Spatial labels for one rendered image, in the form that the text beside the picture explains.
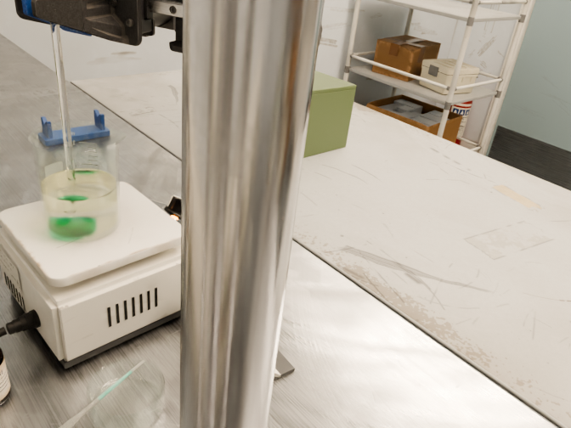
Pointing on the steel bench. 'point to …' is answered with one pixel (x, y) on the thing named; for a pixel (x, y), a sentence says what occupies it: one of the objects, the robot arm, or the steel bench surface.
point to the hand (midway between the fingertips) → (66, 2)
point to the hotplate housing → (93, 302)
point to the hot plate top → (80, 250)
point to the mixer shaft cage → (240, 197)
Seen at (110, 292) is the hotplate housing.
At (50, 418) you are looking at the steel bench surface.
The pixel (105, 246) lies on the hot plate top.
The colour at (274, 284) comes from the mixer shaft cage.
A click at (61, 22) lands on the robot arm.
